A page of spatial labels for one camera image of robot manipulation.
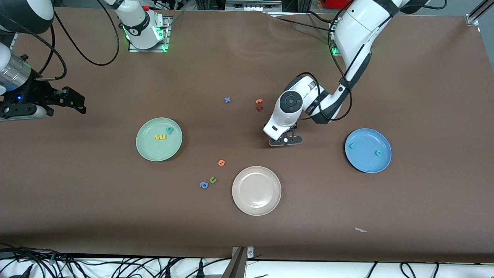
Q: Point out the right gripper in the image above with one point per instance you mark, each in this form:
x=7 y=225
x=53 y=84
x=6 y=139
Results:
x=34 y=95

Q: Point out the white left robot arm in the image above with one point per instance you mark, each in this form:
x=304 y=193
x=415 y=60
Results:
x=359 y=27

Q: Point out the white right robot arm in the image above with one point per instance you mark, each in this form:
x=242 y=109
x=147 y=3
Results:
x=139 y=23

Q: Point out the beige plate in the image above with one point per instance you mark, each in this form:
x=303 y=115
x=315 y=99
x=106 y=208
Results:
x=256 y=191

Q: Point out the blue plate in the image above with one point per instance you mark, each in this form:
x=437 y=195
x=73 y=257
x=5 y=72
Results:
x=366 y=162

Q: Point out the blue foam letter a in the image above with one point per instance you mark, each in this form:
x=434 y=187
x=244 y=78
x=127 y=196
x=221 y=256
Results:
x=200 y=185

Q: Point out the brown paper table cover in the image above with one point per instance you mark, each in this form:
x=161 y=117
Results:
x=77 y=193

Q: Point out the white tape scrap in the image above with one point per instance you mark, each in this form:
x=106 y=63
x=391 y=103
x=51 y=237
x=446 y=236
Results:
x=361 y=230

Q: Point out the green plate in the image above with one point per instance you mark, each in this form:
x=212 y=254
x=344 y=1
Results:
x=150 y=150

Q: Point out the grey aluminium crossbar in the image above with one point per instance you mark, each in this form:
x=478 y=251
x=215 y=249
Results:
x=251 y=5

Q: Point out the red box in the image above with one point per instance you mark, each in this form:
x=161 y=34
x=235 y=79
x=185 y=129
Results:
x=335 y=4

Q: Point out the small metal bracket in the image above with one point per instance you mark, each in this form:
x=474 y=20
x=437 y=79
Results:
x=250 y=253

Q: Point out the grey metal camera post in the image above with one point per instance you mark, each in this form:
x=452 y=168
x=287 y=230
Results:
x=237 y=266

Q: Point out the aluminium frame extrusion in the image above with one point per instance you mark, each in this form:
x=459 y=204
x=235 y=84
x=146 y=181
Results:
x=472 y=18

